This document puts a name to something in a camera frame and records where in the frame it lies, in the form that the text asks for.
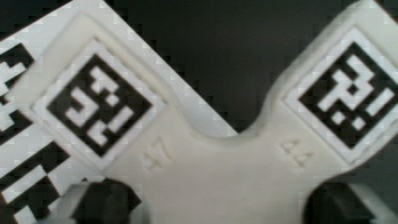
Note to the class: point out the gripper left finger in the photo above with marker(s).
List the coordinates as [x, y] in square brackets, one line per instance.
[97, 203]

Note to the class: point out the white cross-shaped table base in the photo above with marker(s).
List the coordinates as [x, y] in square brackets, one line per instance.
[221, 180]

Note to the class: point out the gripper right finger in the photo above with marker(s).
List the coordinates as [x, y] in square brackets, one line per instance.
[346, 204]

